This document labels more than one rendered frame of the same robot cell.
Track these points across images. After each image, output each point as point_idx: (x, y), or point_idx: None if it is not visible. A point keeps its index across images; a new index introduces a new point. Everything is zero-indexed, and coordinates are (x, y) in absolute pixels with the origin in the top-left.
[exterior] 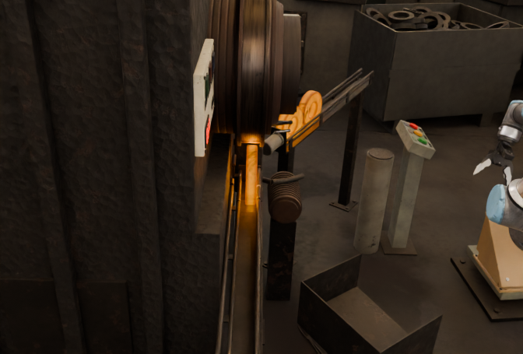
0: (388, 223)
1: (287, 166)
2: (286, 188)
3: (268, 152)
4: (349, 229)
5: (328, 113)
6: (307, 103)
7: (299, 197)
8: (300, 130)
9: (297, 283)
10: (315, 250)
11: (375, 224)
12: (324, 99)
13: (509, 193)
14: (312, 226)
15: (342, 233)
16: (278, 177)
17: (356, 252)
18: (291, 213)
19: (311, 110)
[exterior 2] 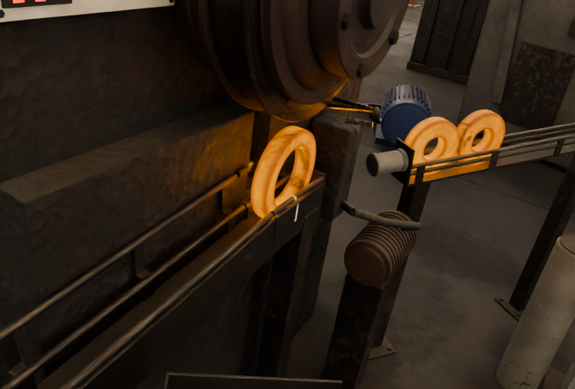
0: None
1: (409, 208)
2: (381, 233)
3: (375, 171)
4: (503, 344)
5: (514, 159)
6: (471, 125)
7: (395, 254)
8: (446, 161)
9: (378, 381)
10: (435, 349)
11: (536, 354)
12: (516, 136)
13: None
14: (451, 316)
15: (490, 346)
16: (384, 215)
17: (495, 382)
18: (372, 273)
19: (483, 143)
